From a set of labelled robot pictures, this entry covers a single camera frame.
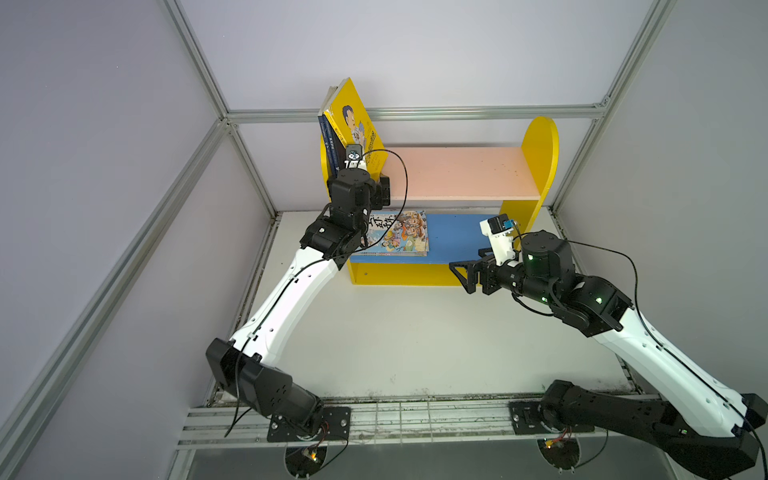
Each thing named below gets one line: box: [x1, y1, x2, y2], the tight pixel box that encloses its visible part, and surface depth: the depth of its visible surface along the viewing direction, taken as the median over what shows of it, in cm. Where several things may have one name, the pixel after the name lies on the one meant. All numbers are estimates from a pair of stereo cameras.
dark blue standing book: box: [318, 114, 347, 176], surface depth 63 cm
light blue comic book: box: [352, 210, 430, 257], surface depth 94 cm
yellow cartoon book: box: [317, 77, 389, 175], surface depth 65 cm
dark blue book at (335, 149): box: [318, 114, 347, 178], surface depth 62 cm
